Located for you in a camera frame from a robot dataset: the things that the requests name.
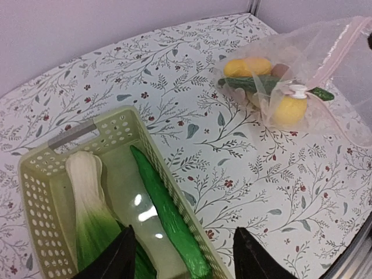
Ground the floral tablecloth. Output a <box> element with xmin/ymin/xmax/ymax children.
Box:
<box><xmin>1</xmin><ymin>14</ymin><xmax>371</xmax><ymax>278</ymax></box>

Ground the aluminium front rail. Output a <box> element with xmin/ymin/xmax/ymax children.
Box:
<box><xmin>321</xmin><ymin>223</ymin><xmax>371</xmax><ymax>279</ymax></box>

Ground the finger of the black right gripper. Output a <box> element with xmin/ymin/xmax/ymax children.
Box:
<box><xmin>367</xmin><ymin>32</ymin><xmax>372</xmax><ymax>48</ymax></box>

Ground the right aluminium corner post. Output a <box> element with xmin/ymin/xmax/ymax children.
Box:
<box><xmin>247</xmin><ymin>0</ymin><xmax>261</xmax><ymax>16</ymax></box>

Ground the green white bok choy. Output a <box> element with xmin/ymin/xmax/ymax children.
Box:
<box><xmin>66</xmin><ymin>151</ymin><xmax>121</xmax><ymax>271</ymax></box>

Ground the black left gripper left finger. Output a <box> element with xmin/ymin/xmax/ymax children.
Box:
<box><xmin>73</xmin><ymin>226</ymin><xmax>137</xmax><ymax>279</ymax></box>

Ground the pale green perforated basket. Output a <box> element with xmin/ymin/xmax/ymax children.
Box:
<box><xmin>18</xmin><ymin>106</ymin><xmax>231</xmax><ymax>278</ymax></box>

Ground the yellow orange mango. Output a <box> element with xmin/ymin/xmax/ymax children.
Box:
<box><xmin>244</xmin><ymin>57</ymin><xmax>272</xmax><ymax>77</ymax></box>

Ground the bright green cucumber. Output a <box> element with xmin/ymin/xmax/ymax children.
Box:
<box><xmin>130</xmin><ymin>145</ymin><xmax>213</xmax><ymax>278</ymax></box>

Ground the dark green cucumber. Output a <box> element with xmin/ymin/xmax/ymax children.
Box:
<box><xmin>218</xmin><ymin>75</ymin><xmax>335</xmax><ymax>101</ymax></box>

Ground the brown potato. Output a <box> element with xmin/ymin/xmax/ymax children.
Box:
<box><xmin>270</xmin><ymin>63</ymin><xmax>289</xmax><ymax>78</ymax></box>

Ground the clear zip top bag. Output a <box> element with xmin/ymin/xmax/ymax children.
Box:
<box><xmin>212</xmin><ymin>16</ymin><xmax>371</xmax><ymax>148</ymax></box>

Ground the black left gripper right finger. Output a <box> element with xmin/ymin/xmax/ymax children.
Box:
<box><xmin>234</xmin><ymin>227</ymin><xmax>296</xmax><ymax>279</ymax></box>

